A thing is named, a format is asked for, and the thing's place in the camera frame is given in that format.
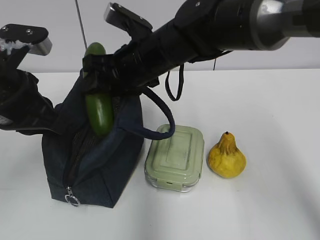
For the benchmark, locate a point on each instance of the yellow pear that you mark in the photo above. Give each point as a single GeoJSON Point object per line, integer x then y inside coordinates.
{"type": "Point", "coordinates": [225, 159]}

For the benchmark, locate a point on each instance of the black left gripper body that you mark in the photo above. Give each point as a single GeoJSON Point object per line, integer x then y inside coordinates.
{"type": "Point", "coordinates": [22, 108]}

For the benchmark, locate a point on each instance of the navy blue lunch bag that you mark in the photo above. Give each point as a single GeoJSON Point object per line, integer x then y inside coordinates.
{"type": "Point", "coordinates": [84, 169]}

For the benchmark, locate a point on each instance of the green cucumber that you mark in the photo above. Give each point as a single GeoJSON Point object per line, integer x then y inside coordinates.
{"type": "Point", "coordinates": [99, 105]}

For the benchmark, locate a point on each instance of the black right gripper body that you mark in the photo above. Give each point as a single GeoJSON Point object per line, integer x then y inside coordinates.
{"type": "Point", "coordinates": [139, 63]}

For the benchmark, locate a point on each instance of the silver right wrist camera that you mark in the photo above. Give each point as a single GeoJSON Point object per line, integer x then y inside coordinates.
{"type": "Point", "coordinates": [117, 16]}

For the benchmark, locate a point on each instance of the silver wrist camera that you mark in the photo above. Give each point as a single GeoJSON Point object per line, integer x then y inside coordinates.
{"type": "Point", "coordinates": [16, 36]}
{"type": "Point", "coordinates": [117, 16]}

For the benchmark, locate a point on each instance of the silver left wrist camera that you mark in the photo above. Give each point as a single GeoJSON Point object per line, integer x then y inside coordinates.
{"type": "Point", "coordinates": [16, 36]}

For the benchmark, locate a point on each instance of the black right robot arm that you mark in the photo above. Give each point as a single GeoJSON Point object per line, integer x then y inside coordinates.
{"type": "Point", "coordinates": [201, 30]}

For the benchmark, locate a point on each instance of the green lidded glass container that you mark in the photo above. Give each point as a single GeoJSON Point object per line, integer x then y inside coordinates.
{"type": "Point", "coordinates": [175, 163]}

